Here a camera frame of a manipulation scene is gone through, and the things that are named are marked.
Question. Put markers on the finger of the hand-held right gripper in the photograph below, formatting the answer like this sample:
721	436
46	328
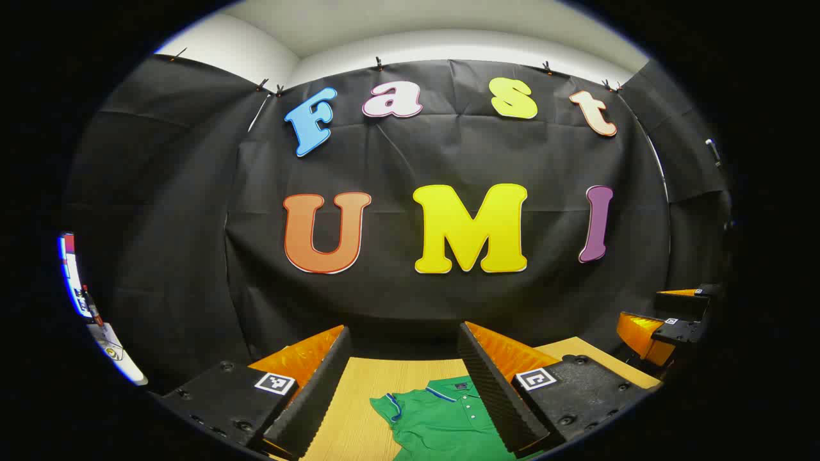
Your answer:
682	304
640	336

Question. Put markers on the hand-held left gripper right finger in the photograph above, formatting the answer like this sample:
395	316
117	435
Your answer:
493	390

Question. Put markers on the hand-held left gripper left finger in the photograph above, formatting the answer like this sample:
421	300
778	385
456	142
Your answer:
320	390

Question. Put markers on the green T-shirt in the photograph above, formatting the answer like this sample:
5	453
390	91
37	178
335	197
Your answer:
442	422

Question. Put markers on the white paper with round logo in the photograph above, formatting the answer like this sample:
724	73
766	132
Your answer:
118	355

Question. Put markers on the red and black marker pen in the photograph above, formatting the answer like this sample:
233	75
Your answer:
93	310

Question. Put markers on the black backdrop cloth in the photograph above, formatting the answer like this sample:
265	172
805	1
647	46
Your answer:
397	160

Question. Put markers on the row of black cloth clips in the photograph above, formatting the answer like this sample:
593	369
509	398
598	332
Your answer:
378	63

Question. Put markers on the white and blue wall poster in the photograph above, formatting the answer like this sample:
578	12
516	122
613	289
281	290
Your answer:
69	275

